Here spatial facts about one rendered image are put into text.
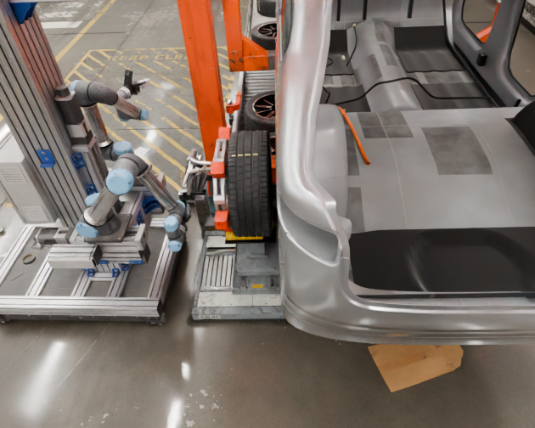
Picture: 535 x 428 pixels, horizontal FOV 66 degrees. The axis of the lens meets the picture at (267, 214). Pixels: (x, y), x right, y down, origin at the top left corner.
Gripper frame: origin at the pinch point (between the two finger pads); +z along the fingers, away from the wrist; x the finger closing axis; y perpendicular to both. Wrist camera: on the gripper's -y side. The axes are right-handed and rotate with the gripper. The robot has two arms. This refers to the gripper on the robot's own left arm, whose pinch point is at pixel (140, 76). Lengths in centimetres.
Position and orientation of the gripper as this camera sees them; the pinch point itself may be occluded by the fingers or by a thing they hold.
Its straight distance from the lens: 319.6
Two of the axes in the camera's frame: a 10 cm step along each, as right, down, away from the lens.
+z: 2.9, -6.7, 6.8
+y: -0.9, 6.9, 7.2
